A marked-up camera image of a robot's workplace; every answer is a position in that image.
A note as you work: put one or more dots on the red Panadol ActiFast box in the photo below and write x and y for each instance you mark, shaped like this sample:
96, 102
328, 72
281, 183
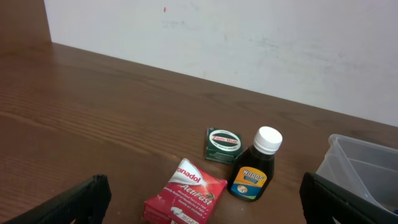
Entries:
189, 197

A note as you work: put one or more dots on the clear plastic container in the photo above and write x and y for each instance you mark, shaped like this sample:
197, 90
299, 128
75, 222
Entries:
363, 168

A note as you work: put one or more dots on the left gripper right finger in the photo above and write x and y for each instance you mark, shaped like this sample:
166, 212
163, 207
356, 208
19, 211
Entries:
327, 203

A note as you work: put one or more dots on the dark syrup bottle white cap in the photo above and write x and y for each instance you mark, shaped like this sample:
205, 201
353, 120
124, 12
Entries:
253, 169

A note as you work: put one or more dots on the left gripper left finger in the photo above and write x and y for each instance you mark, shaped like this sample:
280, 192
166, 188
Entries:
86, 202

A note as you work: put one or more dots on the green Zam-Buk box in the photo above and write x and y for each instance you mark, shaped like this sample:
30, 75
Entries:
222, 146

